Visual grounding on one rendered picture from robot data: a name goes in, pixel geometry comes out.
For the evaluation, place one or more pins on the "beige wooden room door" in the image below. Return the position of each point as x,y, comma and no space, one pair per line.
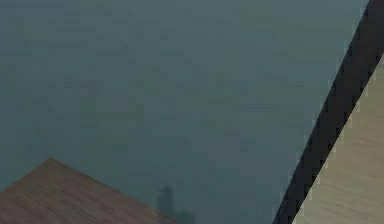
361,166

